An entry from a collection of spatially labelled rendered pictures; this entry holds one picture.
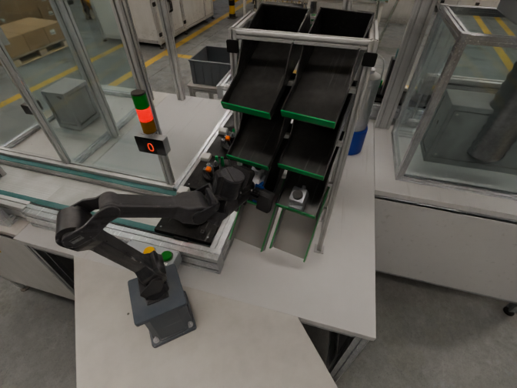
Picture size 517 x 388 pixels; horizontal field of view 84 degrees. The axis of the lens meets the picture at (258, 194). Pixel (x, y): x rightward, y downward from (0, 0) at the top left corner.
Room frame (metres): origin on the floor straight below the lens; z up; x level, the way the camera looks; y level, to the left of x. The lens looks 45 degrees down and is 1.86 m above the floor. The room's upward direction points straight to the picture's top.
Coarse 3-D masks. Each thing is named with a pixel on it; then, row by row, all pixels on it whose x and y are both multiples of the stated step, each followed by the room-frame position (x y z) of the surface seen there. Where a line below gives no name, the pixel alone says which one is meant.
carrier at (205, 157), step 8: (208, 160) 1.12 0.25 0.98; (216, 160) 1.07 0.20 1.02; (224, 160) 1.13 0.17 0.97; (232, 160) 1.13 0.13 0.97; (200, 168) 1.07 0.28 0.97; (216, 168) 1.01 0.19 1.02; (192, 176) 1.01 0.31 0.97; (200, 176) 1.01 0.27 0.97; (208, 176) 0.99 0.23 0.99; (192, 184) 0.95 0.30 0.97; (200, 184) 0.95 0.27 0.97
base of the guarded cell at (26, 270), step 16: (160, 96) 2.04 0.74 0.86; (32, 144) 1.42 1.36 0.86; (48, 144) 1.42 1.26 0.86; (16, 224) 0.81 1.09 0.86; (0, 240) 0.80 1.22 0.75; (0, 256) 0.85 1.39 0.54; (16, 256) 0.81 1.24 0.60; (32, 256) 0.77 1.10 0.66; (0, 272) 0.90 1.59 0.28; (16, 272) 0.85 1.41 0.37; (32, 272) 0.81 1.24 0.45; (48, 272) 0.76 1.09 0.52; (48, 288) 0.81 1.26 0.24; (64, 288) 0.77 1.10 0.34
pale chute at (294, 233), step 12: (324, 204) 0.66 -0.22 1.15; (288, 216) 0.67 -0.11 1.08; (300, 216) 0.66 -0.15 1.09; (276, 228) 0.62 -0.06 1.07; (288, 228) 0.64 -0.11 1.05; (300, 228) 0.63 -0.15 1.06; (312, 228) 0.62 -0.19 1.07; (276, 240) 0.61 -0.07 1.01; (288, 240) 0.61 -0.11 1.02; (300, 240) 0.60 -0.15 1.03; (312, 240) 0.59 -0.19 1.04; (288, 252) 0.58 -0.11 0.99; (300, 252) 0.57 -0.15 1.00
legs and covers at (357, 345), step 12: (36, 252) 0.73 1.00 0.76; (48, 252) 0.71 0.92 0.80; (48, 264) 0.73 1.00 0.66; (60, 264) 0.76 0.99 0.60; (72, 264) 0.84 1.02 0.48; (60, 276) 0.73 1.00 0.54; (72, 276) 0.76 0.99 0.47; (72, 288) 0.73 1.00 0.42; (336, 336) 0.56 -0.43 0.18; (348, 336) 0.39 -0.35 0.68; (336, 348) 0.50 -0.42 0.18; (348, 348) 0.35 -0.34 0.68; (360, 348) 0.34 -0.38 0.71; (336, 360) 0.37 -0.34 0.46; (348, 360) 0.34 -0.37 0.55; (336, 372) 0.35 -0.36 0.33
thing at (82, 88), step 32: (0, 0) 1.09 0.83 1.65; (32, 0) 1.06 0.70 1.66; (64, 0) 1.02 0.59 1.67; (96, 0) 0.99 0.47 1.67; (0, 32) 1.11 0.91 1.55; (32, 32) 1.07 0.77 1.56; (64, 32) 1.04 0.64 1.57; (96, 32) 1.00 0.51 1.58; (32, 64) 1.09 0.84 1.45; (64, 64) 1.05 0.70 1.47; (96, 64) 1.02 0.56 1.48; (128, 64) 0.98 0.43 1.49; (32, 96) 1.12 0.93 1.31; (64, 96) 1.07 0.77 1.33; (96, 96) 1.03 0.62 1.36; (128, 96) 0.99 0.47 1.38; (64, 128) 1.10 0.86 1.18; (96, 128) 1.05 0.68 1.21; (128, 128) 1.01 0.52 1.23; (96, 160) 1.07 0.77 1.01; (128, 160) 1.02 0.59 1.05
